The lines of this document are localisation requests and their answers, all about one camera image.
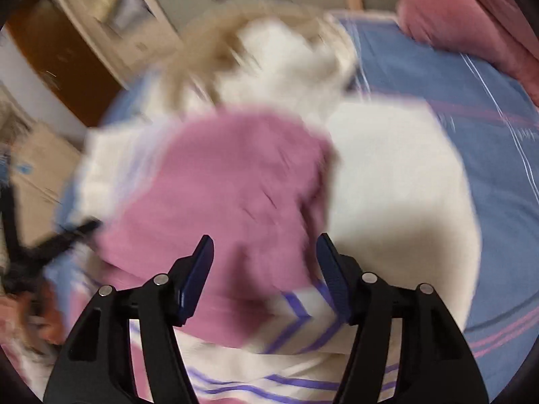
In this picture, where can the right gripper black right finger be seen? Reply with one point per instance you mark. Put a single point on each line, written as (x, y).
(435, 362)

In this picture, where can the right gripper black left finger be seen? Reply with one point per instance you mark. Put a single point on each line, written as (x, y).
(96, 366)

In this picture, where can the cream and pink hooded jacket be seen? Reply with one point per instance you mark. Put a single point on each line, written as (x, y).
(248, 135)

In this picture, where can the person's left hand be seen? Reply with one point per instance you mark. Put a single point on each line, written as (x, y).
(39, 319)

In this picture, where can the brown wooden door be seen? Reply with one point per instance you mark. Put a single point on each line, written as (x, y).
(62, 59)

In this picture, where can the pink folded quilt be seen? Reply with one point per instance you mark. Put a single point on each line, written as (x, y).
(493, 30)

